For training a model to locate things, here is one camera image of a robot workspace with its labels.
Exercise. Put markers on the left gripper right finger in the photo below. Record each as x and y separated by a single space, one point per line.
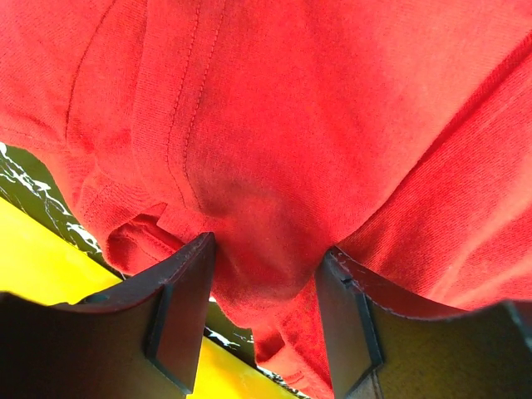
384 341

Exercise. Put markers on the yellow plastic bin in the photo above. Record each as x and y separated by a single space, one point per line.
38 265

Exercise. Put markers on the red t-shirt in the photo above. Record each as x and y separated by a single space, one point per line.
399 131

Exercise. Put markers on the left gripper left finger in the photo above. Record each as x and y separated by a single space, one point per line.
138 339

